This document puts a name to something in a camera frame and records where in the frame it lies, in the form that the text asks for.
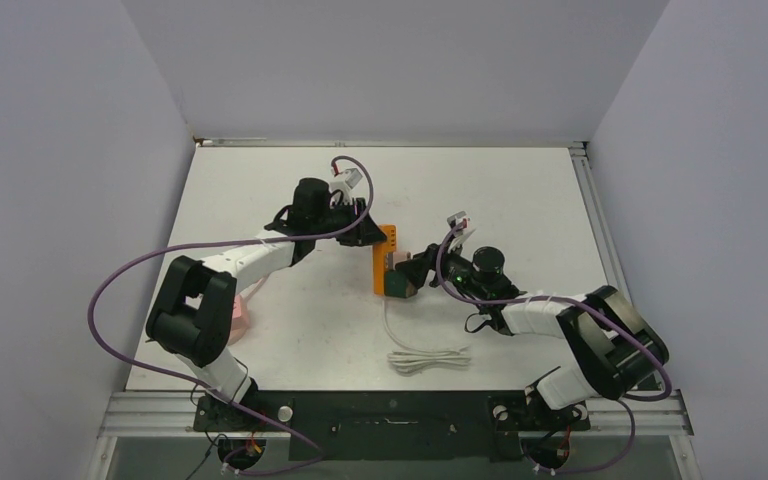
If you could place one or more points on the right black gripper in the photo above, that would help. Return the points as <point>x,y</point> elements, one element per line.
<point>417,268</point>

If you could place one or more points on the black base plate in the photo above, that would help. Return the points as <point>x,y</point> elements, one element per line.
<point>395,425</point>

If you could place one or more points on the orange power strip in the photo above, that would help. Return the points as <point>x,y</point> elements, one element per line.
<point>381,257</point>

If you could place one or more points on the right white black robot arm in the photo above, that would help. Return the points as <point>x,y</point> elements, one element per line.
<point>613,347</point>

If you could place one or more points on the pink round socket base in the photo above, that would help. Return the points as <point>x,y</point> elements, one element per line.
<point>240,320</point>

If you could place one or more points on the aluminium frame rail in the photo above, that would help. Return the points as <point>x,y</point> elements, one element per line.
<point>606,247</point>

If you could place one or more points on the green cube socket adapter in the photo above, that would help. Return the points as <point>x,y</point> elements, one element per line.
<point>396,286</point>

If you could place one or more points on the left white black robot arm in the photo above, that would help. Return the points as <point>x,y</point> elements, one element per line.
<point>191,317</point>

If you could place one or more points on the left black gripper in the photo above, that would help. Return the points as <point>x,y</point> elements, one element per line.
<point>366,233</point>

